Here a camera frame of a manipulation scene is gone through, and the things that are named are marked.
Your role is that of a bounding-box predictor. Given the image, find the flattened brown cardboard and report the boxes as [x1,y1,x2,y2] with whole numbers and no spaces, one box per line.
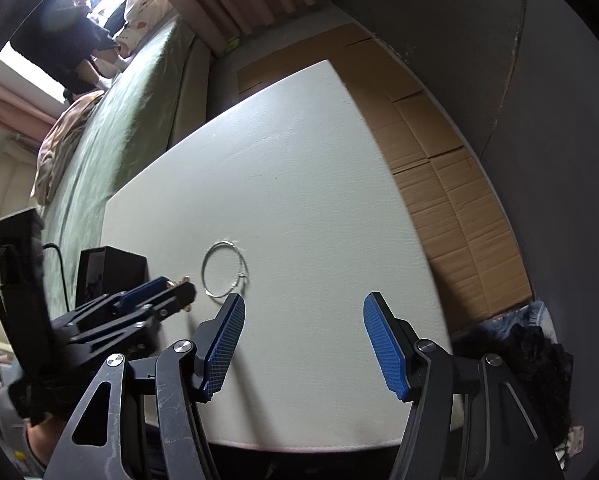
[236,22,533,322]

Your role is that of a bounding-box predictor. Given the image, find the small gold jewelry piece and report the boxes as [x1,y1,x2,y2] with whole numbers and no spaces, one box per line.
[168,275,196,313]

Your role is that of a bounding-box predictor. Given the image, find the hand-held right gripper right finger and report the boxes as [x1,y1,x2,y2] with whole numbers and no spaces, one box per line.
[363,291,565,480]

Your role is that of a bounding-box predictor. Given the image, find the thin silver bangle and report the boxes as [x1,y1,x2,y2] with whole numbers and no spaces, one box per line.
[200,240,251,300]

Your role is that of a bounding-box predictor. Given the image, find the dark grey wardrobe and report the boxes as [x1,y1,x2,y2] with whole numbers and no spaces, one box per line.
[323,0,599,342]

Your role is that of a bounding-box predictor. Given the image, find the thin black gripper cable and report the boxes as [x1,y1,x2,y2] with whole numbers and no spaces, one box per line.
[42,243,75,319]

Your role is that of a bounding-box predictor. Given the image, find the black box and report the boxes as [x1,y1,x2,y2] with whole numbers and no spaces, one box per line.
[76,245,148,312]

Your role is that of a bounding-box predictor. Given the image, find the dark clothes pile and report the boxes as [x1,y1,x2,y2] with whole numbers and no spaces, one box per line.
[451,305,578,462]

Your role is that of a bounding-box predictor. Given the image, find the person's left hand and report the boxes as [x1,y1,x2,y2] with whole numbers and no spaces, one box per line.
[22,412,74,467]

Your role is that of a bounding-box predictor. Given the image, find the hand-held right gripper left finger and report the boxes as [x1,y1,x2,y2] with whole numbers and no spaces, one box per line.
[44,292,247,480]

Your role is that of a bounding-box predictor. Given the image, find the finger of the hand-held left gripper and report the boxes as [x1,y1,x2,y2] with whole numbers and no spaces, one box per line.
[142,282,198,323]
[114,276,174,311]

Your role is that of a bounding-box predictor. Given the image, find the white bedside table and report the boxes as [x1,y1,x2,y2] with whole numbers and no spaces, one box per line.
[102,59,453,454]

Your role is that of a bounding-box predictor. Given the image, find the beige crumpled blanket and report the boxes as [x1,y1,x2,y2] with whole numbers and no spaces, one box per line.
[30,92,106,206]

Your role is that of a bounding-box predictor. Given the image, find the patterned light quilt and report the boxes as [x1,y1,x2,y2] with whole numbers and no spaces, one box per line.
[114,0,181,57]

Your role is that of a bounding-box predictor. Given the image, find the green fleece blanket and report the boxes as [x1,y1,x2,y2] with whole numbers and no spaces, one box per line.
[42,20,201,312]

